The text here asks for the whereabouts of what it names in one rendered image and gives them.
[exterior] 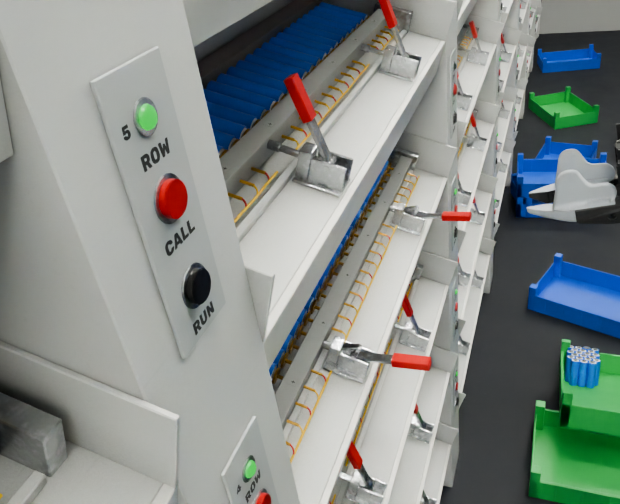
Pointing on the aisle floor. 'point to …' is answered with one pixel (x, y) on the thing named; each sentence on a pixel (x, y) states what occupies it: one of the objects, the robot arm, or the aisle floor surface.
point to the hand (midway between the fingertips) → (541, 206)
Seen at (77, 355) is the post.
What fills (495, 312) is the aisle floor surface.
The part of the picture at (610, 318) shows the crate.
